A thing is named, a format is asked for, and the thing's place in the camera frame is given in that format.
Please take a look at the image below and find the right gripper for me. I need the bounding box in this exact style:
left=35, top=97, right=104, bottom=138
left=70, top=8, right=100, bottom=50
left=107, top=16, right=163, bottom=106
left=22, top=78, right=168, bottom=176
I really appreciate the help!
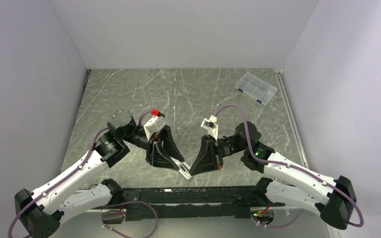
left=189, top=134, right=248, bottom=176

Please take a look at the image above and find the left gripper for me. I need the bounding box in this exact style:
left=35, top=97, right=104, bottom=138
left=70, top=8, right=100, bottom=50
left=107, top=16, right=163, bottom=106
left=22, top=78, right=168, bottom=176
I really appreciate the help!
left=122, top=124, right=184, bottom=171

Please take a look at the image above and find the white remote control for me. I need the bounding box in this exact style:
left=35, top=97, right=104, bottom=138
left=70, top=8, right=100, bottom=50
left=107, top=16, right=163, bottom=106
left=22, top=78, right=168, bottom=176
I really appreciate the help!
left=172, top=158, right=192, bottom=180

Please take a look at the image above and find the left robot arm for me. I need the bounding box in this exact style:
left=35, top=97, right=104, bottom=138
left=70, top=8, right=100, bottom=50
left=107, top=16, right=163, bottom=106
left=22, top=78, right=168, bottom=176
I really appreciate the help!
left=14, top=109, right=191, bottom=238

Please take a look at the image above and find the clear plastic organizer box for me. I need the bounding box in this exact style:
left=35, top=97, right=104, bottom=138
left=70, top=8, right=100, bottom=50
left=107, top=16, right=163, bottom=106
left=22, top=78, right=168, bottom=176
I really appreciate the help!
left=235, top=72, right=278, bottom=105

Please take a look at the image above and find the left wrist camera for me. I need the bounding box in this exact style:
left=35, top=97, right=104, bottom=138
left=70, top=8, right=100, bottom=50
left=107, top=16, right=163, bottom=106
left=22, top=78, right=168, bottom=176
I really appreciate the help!
left=143, top=109, right=166, bottom=141

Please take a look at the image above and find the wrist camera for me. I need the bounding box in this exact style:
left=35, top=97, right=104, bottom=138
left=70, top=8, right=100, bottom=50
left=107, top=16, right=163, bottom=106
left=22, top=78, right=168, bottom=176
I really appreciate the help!
left=143, top=109, right=166, bottom=141
left=200, top=115, right=219, bottom=140

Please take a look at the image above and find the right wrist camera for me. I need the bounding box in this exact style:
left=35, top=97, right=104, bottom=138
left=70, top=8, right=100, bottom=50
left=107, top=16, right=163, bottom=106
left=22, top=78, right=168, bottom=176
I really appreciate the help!
left=200, top=115, right=219, bottom=140

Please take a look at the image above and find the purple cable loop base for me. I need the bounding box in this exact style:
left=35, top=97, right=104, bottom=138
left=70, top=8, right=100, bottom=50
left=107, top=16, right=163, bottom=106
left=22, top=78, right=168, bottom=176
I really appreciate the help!
left=100, top=200, right=159, bottom=238

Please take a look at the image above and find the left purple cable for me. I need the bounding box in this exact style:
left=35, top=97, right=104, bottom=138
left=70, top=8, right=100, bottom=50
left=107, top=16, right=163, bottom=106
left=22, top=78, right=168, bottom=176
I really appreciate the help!
left=7, top=127, right=111, bottom=238

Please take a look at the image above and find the purple cable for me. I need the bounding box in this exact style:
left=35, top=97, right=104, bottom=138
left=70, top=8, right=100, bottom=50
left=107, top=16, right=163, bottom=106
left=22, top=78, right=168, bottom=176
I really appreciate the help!
left=7, top=127, right=111, bottom=238
left=214, top=104, right=365, bottom=228

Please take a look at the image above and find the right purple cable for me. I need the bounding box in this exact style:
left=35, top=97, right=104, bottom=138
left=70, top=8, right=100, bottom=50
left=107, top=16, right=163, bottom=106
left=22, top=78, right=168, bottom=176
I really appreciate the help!
left=214, top=104, right=365, bottom=228

